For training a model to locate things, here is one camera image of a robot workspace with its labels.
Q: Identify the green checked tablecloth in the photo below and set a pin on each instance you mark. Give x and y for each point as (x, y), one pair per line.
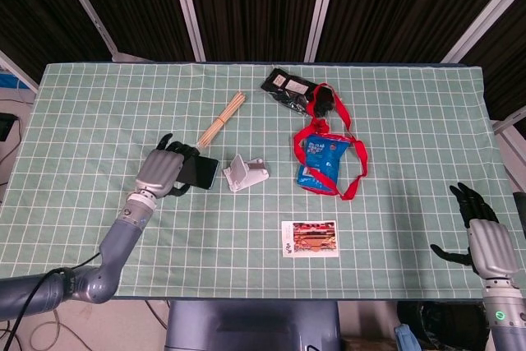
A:
(123, 100)

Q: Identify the white folding phone stand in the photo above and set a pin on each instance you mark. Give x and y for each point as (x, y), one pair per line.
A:
(246, 178)

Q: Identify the black pleated curtain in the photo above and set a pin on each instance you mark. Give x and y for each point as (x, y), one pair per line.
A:
(255, 6)

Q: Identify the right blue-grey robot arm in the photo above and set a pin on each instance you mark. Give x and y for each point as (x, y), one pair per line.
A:
(505, 318)

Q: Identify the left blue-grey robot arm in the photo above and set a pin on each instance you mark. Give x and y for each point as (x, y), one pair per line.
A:
(119, 236)

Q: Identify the blue box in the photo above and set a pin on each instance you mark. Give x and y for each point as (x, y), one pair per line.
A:
(8, 80)

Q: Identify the printed postcard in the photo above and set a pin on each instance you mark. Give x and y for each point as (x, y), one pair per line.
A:
(310, 239)

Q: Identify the black device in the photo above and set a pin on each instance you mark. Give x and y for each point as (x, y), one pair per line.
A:
(6, 127)

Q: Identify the wooden stick bundle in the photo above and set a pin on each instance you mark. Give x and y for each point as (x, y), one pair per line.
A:
(220, 121)

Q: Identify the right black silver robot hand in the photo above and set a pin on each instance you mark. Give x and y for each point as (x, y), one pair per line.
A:
(493, 248)

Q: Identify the black smartphone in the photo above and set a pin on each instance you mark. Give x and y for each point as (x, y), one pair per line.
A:
(201, 172)

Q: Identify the blue snack bag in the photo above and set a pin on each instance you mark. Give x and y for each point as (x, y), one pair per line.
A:
(324, 158)

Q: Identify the white metal frame bar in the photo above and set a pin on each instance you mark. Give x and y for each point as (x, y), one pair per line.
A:
(511, 123)
(20, 73)

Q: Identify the black bin bag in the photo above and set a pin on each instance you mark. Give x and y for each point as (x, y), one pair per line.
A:
(448, 326)

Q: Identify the small black pouch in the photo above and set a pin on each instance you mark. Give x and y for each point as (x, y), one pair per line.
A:
(324, 102)

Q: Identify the black plastic package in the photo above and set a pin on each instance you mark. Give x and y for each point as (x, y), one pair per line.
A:
(283, 86)

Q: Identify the white metal frame post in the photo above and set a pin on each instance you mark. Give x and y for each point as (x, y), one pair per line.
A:
(88, 10)
(187, 6)
(324, 6)
(481, 18)

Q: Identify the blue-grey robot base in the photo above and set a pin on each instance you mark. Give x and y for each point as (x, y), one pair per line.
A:
(255, 326)

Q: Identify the blue cloth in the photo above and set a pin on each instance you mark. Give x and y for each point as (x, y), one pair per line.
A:
(406, 338)

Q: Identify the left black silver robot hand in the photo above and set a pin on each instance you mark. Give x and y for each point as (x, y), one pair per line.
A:
(158, 172)

